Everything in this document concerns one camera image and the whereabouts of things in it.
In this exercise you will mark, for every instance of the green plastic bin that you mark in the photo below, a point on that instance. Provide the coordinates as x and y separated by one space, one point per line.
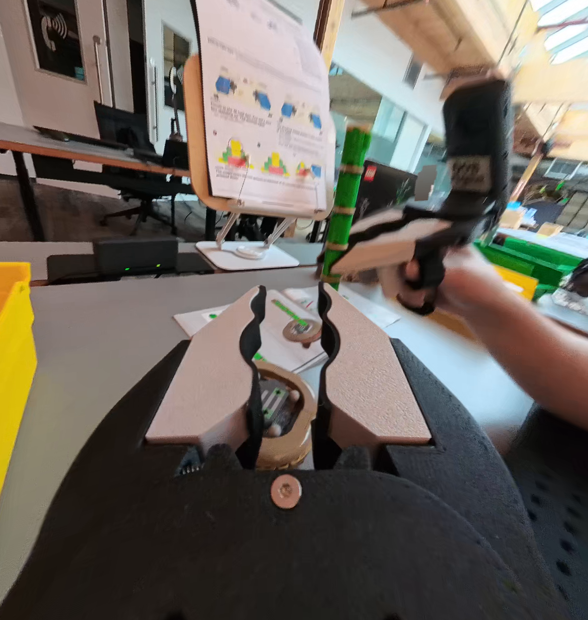
531 264

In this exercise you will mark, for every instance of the black office chair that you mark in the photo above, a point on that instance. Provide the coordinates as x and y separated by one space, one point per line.
139 186

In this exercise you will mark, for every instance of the black monitor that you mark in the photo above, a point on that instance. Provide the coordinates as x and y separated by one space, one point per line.
122 126

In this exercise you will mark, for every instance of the phone symbol door sign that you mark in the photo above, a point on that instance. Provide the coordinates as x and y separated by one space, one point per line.
56 38

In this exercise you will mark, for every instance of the grey wood-edged desk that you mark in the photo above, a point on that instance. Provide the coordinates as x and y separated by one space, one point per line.
42 140

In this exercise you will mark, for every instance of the black product box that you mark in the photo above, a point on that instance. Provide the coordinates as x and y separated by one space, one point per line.
386 184

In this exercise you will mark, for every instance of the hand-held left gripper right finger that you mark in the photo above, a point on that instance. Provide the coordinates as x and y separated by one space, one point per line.
371 387

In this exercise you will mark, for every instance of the person's right forearm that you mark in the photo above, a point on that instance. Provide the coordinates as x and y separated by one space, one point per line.
541 348

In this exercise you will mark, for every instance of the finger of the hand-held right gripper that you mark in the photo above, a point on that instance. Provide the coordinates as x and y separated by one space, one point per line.
395 244
376 225

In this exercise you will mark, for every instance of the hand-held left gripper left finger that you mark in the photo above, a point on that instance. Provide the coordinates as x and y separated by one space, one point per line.
206 387

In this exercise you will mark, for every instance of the white lamp base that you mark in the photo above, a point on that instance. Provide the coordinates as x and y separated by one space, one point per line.
13 256

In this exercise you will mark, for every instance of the green brick bamboo stalk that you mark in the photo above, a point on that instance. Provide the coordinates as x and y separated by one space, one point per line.
347 203

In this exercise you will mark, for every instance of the yellow plastic bin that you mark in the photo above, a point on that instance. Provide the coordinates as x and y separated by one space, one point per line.
516 283
8 387

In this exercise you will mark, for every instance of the tan brick pot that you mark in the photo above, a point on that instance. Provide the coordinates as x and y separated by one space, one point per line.
301 426

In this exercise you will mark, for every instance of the building instruction booklet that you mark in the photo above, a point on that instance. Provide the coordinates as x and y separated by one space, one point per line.
269 315

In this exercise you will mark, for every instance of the black box device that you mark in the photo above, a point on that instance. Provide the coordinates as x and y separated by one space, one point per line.
134 254

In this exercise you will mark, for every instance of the black device with green light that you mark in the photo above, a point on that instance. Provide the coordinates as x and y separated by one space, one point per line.
66 271

